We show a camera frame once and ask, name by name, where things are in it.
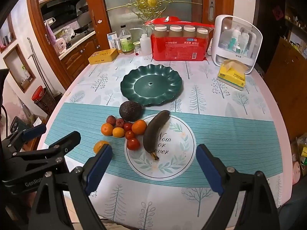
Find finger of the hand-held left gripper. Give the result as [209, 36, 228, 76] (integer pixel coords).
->
[11, 131, 81, 166]
[5, 124, 47, 149]

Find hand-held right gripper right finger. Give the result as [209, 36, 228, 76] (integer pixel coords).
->
[196, 144, 281, 230]

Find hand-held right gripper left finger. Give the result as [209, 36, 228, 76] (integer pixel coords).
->
[29, 144, 113, 230]

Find small orange tangerine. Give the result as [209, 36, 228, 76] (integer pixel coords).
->
[112, 127, 125, 138]
[101, 123, 114, 136]
[93, 140, 109, 154]

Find large orange tangerine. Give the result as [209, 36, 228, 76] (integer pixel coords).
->
[131, 120, 147, 135]

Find overripe dark banana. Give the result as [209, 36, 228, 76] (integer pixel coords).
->
[143, 110, 170, 161]

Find dark avocado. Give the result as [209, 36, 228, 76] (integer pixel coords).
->
[119, 101, 142, 122]

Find green scalloped plate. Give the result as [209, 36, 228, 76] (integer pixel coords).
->
[120, 64, 183, 106]

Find red lid trash bin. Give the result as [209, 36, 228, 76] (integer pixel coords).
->
[32, 85, 57, 115]

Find metal pole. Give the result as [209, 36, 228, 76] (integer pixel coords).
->
[27, 37, 52, 101]

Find wooden base cabinets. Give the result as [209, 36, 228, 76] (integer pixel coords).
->
[59, 31, 100, 82]

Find pink kitchen appliance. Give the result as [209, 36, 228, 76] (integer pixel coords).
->
[54, 38, 66, 54]

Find yellow cardboard box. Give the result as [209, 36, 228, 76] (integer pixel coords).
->
[88, 48, 118, 65]

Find yellow tissue pack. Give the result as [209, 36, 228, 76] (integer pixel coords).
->
[217, 59, 246, 91]

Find metal can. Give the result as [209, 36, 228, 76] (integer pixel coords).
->
[114, 38, 123, 54]

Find blue and white carton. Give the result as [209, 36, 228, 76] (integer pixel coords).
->
[107, 32, 118, 49]

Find glass bottle green label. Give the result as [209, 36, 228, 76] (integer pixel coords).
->
[119, 25, 134, 55]

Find black wok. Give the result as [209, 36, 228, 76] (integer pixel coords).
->
[73, 23, 93, 33]

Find white squeeze bottle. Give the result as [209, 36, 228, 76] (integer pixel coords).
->
[131, 27, 152, 56]

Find wooden shelf cabinet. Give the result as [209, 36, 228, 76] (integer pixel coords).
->
[264, 37, 307, 142]

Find red box of jars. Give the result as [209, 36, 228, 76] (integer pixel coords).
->
[144, 16, 215, 61]

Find teal and white bottle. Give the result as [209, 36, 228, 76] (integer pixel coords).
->
[228, 35, 238, 53]

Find black range hood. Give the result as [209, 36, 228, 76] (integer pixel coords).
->
[40, 0, 88, 17]

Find white storage organizer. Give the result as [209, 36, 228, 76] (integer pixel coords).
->
[211, 14, 263, 74]

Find frosted glass door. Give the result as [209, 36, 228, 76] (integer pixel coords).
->
[99, 0, 235, 53]

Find gold door ornament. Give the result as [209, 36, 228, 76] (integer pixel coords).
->
[107, 0, 203, 20]

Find wooden wall niche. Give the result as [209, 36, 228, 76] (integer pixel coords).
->
[3, 44, 36, 93]

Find silver door handle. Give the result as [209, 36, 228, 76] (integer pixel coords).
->
[208, 0, 215, 21]

